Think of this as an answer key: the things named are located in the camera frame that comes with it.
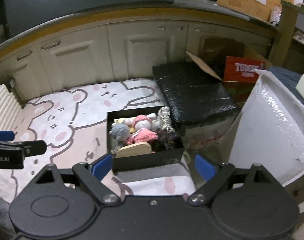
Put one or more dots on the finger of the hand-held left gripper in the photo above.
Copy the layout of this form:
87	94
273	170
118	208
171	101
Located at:
33	148
2	135

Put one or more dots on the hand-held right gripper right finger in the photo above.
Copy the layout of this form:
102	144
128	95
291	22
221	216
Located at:
204	166

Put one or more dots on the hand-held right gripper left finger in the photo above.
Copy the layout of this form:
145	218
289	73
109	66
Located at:
102	166

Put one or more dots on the grey crochet ball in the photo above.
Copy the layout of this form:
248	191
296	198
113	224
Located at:
120	131

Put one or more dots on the black box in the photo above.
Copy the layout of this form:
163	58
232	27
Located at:
147	161

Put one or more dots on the pink and white crochet jellyfish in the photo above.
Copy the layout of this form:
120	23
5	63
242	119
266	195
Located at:
140	122

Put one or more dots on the clear plastic bag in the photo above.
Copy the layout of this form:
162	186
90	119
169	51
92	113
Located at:
209	135

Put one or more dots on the bear printed blanket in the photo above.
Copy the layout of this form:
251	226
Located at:
67	120

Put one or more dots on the small round dial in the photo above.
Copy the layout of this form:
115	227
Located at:
12	83

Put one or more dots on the cream cabinet door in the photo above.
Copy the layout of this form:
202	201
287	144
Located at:
74	65
194	45
19	80
147	55

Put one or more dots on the white bubble wrap bag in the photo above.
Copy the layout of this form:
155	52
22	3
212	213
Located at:
266	130

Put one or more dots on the black wrapped cushion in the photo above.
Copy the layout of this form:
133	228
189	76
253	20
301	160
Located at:
192	92

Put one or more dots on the open cardboard box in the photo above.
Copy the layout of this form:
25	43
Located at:
204	66

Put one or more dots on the red carton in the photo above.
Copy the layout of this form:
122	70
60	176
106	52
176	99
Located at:
242	70

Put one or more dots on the blue grey cloth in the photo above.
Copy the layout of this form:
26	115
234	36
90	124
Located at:
284	77

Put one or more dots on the brown cardboard sheet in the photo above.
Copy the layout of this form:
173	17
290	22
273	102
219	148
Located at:
222	46

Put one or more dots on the grey countertop with wooden edge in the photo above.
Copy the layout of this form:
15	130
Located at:
142	12

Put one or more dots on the olive wooden frame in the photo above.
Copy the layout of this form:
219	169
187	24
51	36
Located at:
284	30

